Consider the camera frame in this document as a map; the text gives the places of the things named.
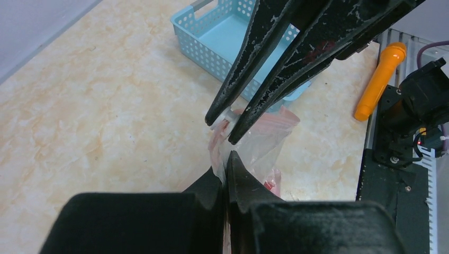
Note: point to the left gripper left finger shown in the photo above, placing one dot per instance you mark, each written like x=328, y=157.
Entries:
x=187, y=222

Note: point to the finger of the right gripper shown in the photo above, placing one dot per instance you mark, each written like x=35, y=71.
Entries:
x=341, y=29
x=266, y=26

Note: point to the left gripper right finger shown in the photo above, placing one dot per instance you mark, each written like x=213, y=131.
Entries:
x=261, y=222

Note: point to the clear zip top bag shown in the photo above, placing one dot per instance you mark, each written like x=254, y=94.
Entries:
x=258, y=149

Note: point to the orange carrot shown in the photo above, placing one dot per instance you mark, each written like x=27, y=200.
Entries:
x=390, y=58

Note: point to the blue plastic basket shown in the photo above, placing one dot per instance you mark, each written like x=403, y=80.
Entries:
x=213, y=40

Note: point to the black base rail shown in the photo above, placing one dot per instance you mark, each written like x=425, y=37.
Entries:
x=388, y=177

